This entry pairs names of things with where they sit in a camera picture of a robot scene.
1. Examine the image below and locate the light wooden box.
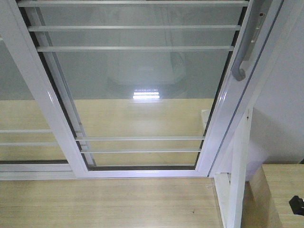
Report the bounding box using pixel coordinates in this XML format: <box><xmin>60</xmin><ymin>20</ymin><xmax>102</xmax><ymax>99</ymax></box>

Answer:
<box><xmin>241</xmin><ymin>164</ymin><xmax>304</xmax><ymax>228</ymax></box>

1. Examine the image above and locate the fixed glass door panel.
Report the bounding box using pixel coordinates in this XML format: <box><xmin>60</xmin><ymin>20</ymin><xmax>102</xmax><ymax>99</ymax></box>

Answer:
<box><xmin>0</xmin><ymin>41</ymin><xmax>67</xmax><ymax>164</ymax></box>

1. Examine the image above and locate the wooden base platform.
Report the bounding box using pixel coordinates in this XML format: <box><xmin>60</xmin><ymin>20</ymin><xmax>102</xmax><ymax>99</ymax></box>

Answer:
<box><xmin>0</xmin><ymin>98</ymin><xmax>221</xmax><ymax>228</ymax></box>

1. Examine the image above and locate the black robot part blue light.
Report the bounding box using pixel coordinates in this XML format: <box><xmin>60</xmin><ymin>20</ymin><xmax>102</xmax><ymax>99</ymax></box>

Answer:
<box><xmin>289</xmin><ymin>195</ymin><xmax>304</xmax><ymax>216</ymax></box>

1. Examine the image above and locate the white sliding glass door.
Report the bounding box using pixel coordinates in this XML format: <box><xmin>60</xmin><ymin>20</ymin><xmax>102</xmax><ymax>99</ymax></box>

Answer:
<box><xmin>0</xmin><ymin>0</ymin><xmax>274</xmax><ymax>179</ymax></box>

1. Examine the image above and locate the grey metal door handle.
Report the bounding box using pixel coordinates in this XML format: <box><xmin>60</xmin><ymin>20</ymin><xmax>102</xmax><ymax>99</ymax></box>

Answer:
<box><xmin>231</xmin><ymin>0</ymin><xmax>272</xmax><ymax>81</ymax></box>

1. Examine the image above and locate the white door frame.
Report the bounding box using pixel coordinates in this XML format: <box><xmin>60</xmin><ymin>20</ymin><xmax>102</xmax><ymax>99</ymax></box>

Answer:
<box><xmin>0</xmin><ymin>0</ymin><xmax>304</xmax><ymax>228</ymax></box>

